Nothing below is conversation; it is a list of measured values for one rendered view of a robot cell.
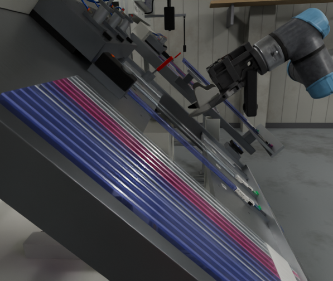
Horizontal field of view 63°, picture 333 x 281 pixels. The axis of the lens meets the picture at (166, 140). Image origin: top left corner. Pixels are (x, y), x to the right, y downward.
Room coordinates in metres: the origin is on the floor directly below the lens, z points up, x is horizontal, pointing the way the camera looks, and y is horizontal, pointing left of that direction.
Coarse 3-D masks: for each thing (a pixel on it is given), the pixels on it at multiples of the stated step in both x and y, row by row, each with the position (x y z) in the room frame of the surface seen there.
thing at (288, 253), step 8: (248, 168) 0.82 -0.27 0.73; (248, 176) 0.78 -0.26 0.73; (256, 184) 0.71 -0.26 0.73; (256, 200) 0.65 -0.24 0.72; (264, 200) 0.62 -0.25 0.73; (264, 208) 0.60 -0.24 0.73; (272, 216) 0.55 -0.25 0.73; (272, 224) 0.53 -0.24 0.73; (272, 232) 0.51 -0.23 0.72; (280, 232) 0.49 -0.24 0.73; (280, 240) 0.48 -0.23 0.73; (280, 248) 0.46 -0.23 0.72; (288, 248) 0.44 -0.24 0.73; (288, 256) 0.43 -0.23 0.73; (296, 256) 0.42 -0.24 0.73; (296, 264) 0.40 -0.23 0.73; (304, 272) 0.38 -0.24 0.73; (304, 280) 0.37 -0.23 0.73
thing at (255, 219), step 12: (204, 156) 0.67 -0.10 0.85; (228, 156) 0.86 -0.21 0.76; (240, 168) 0.85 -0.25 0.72; (216, 180) 0.54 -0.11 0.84; (216, 192) 0.47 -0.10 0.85; (228, 192) 0.53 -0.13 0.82; (252, 192) 0.66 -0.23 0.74; (228, 204) 0.46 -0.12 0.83; (240, 204) 0.52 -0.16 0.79; (240, 216) 0.45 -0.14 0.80; (252, 216) 0.51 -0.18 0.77; (264, 216) 0.55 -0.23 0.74; (252, 228) 0.45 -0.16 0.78; (264, 228) 0.50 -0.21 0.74; (264, 240) 0.44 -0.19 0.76
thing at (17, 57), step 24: (0, 24) 0.41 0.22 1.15; (24, 24) 0.48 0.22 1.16; (0, 48) 0.34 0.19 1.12; (24, 48) 0.40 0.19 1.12; (48, 48) 0.47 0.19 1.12; (0, 72) 0.30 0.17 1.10; (24, 72) 0.33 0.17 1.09; (48, 72) 0.38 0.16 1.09; (72, 72) 0.45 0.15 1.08; (144, 96) 0.68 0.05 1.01; (144, 120) 0.52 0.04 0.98
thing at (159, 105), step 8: (144, 88) 0.70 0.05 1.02; (152, 96) 0.69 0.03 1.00; (160, 104) 0.68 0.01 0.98; (168, 112) 0.68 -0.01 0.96; (176, 120) 0.68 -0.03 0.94; (184, 128) 0.68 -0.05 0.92; (192, 136) 0.68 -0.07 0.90; (200, 144) 0.68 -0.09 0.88; (208, 152) 0.68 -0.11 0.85; (216, 160) 0.67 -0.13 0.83; (256, 192) 0.67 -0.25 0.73
